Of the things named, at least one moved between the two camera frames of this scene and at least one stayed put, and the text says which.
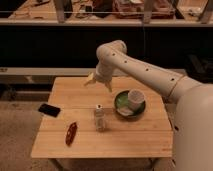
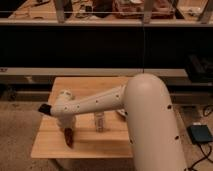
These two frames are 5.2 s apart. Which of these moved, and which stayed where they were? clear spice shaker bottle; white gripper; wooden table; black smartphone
Moved: white gripper
Stayed: clear spice shaker bottle; wooden table; black smartphone
